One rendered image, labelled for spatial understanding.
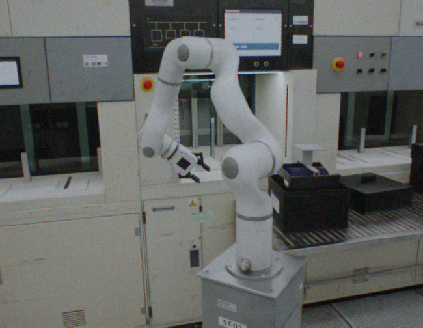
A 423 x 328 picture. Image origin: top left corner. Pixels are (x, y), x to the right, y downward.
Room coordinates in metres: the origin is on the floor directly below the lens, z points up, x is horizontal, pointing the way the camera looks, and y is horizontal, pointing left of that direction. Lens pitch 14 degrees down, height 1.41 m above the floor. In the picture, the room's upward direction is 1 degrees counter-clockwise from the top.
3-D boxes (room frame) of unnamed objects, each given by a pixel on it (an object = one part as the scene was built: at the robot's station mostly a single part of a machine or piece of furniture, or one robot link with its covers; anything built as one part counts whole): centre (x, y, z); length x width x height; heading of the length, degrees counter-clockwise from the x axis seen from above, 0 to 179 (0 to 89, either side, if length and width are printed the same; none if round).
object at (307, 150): (1.61, -0.42, 0.93); 0.24 x 0.20 x 0.32; 5
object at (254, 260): (1.20, -0.15, 0.85); 0.19 x 0.19 x 0.18
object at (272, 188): (1.61, -0.42, 0.85); 0.28 x 0.28 x 0.17; 5
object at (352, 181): (1.82, -0.78, 0.83); 0.29 x 0.29 x 0.13; 20
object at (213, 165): (2.17, 0.06, 0.89); 0.22 x 0.21 x 0.04; 13
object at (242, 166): (1.18, -0.12, 1.07); 0.19 x 0.12 x 0.24; 135
